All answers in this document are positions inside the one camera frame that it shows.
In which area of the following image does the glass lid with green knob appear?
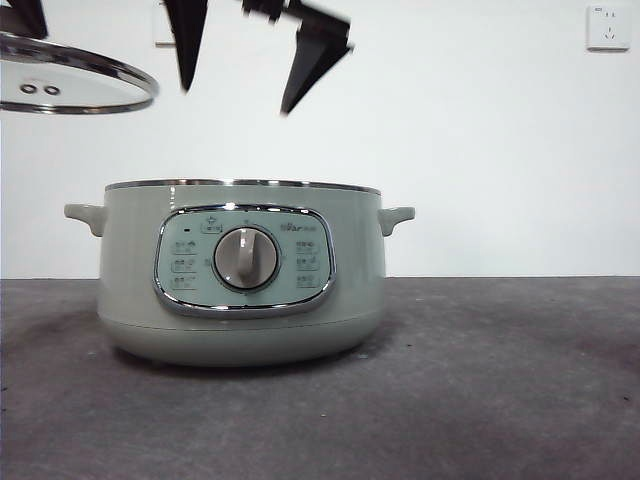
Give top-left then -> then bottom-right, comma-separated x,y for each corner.
0,30 -> 161,116

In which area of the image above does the pale green electric pot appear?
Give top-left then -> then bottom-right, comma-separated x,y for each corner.
63,178 -> 416,370

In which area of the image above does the white wall socket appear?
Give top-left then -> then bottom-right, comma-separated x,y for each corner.
585,4 -> 631,53
153,0 -> 177,49

